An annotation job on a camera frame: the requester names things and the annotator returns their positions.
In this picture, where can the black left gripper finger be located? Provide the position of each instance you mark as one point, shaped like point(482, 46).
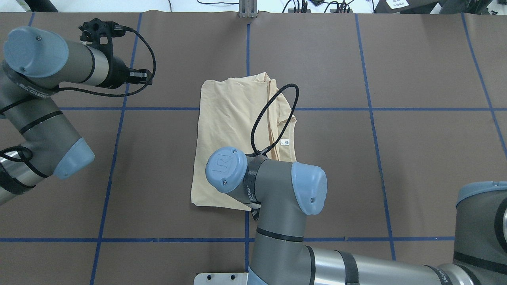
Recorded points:
point(140, 77)

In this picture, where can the aluminium frame post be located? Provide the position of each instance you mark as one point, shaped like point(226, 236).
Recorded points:
point(247, 9)

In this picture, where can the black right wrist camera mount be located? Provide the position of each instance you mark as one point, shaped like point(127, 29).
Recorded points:
point(255, 214)

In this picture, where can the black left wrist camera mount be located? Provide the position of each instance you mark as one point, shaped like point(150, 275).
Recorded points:
point(98, 34)

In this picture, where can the white central mounting column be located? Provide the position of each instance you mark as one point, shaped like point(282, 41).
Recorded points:
point(227, 278)

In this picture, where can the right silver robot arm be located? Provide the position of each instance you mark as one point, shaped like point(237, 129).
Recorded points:
point(419, 215)

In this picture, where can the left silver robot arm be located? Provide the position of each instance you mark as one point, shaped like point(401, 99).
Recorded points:
point(36, 63)

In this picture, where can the cream long-sleeve graphic shirt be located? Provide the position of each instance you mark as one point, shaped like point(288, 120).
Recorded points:
point(228, 110)

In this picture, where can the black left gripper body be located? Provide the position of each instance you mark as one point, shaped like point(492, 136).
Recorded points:
point(118, 73)

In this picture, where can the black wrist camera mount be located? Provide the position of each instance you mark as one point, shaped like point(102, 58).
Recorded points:
point(98, 34)
point(255, 214)

